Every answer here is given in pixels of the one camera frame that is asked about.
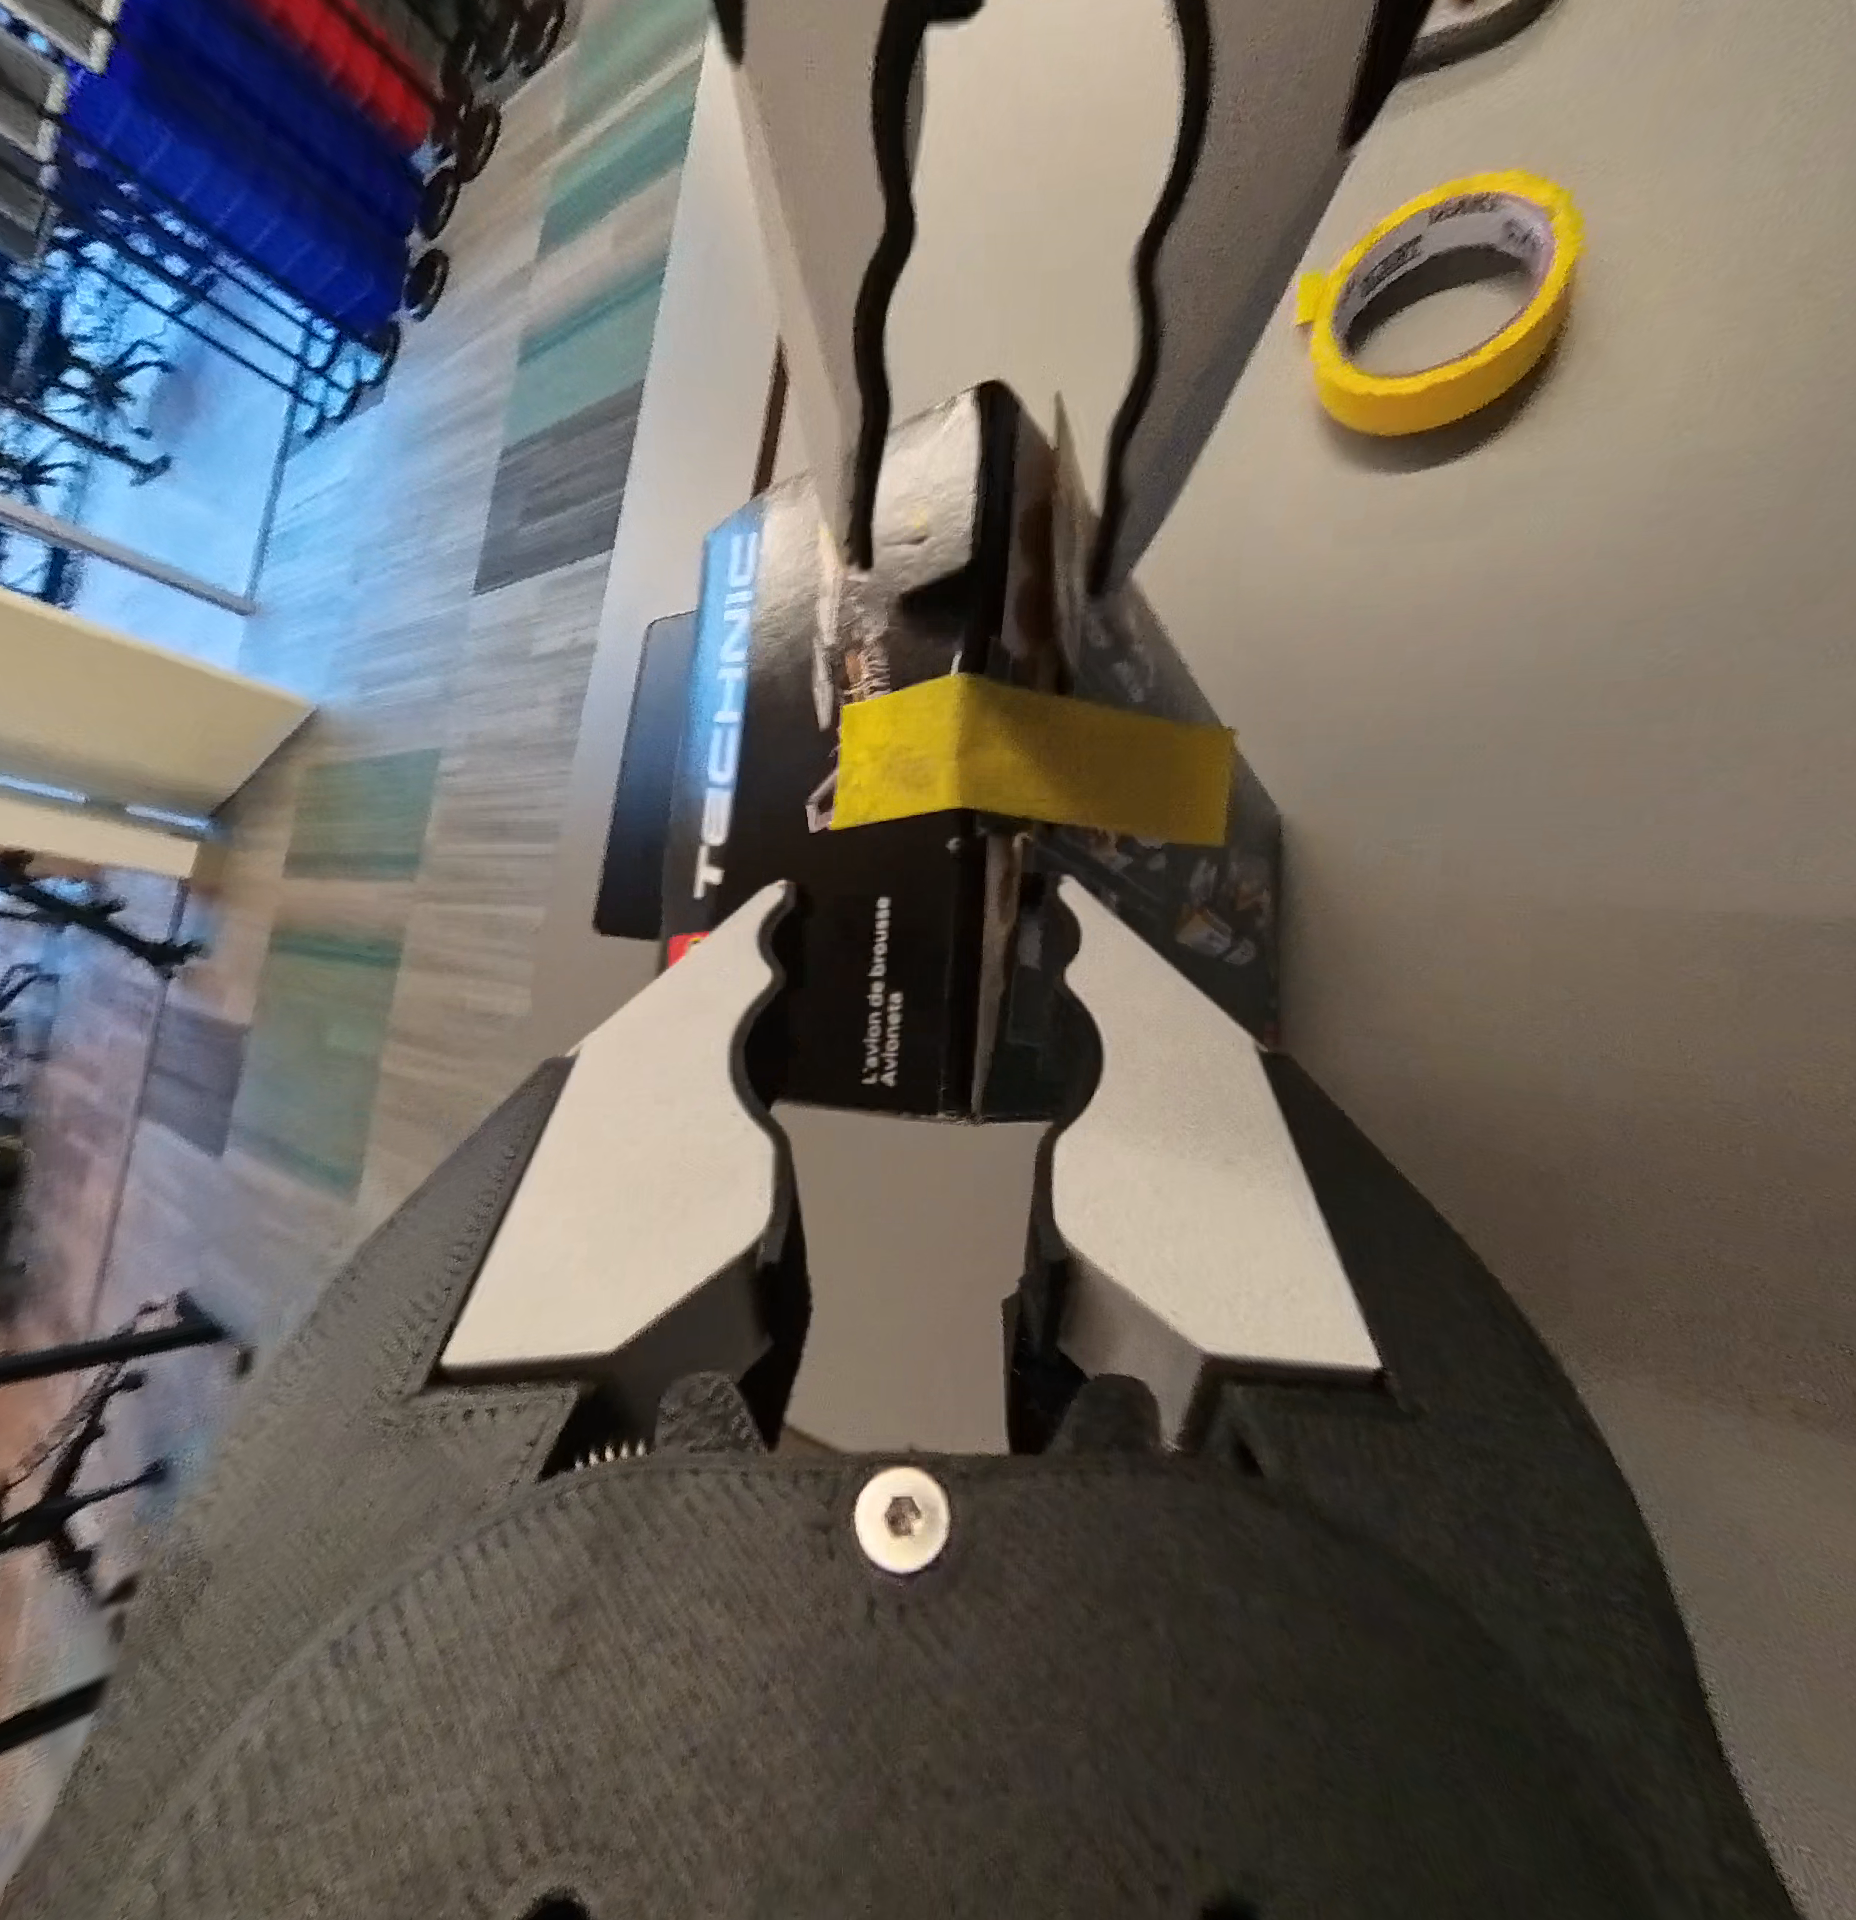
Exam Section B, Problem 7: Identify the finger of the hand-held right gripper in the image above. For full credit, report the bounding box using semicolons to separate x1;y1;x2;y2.
1089;0;1381;590
731;0;929;573

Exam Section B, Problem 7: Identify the stack of red bins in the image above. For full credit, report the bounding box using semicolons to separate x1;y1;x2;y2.
252;0;449;143

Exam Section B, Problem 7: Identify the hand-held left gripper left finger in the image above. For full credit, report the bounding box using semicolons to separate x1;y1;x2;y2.
437;881;803;1389

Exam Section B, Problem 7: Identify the yellow tape strip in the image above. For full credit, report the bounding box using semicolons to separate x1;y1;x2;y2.
831;677;1238;845

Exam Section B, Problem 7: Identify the beige side table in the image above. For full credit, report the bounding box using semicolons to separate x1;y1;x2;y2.
0;578;319;889

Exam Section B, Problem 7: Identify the black floor stand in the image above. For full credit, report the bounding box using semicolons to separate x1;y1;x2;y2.
0;1297;256;1622

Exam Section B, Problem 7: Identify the black flat device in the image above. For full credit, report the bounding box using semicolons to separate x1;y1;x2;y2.
596;610;711;945

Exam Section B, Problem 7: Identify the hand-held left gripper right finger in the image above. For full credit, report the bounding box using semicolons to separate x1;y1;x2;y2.
1018;875;1389;1448

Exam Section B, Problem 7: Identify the blue plane lego box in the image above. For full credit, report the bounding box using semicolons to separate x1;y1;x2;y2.
649;384;1291;1128

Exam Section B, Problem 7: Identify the stack of blue bins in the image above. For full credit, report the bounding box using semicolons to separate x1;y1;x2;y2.
59;0;420;340

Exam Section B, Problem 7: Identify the row of black sign stands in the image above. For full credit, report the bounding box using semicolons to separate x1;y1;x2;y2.
59;0;571;451

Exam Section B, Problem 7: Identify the yellow tape roll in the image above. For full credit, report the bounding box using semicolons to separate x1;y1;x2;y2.
1296;169;1589;437

